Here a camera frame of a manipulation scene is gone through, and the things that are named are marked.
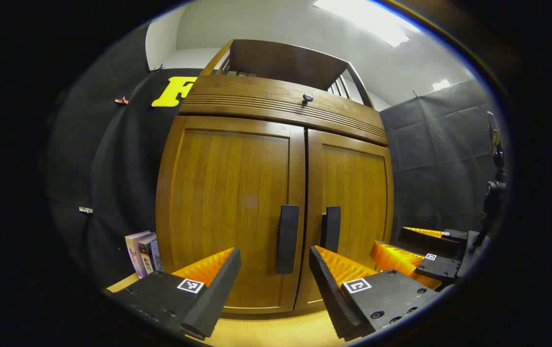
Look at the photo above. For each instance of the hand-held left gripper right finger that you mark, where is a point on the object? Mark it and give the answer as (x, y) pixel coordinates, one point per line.
(331, 299)

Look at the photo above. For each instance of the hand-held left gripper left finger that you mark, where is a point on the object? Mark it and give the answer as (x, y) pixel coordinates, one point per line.
(218, 294)

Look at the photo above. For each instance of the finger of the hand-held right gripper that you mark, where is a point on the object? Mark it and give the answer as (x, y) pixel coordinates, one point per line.
(425, 241)
(401, 262)

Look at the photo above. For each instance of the wooden cabinet door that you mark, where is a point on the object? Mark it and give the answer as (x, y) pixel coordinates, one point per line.
(357, 193)
(227, 202)

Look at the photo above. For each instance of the wooden double-door shoe cabinet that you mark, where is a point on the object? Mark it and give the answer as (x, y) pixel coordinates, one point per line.
(280, 62)

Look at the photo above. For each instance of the blue grey book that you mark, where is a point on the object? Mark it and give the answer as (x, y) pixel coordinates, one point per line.
(157, 255)

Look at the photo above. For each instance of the dark book with yellow spine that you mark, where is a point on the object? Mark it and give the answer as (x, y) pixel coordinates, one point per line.
(146, 255)

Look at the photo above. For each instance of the pale purple book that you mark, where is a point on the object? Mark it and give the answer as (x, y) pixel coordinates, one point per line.
(133, 250)

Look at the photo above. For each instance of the small white light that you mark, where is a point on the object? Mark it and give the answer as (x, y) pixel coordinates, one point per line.
(441, 84)

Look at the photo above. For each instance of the white clip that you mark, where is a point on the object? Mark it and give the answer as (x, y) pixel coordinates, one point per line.
(85, 210)

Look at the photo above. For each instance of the black backdrop cloth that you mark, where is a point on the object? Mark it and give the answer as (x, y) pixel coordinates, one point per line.
(121, 168)

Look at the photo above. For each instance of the black drawer knob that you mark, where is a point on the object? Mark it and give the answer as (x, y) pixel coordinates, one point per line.
(307, 98)

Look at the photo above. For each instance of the ceiling light panel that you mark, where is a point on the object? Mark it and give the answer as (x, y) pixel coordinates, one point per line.
(367, 19)

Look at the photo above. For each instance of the red clip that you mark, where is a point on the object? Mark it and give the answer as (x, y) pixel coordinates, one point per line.
(121, 101)

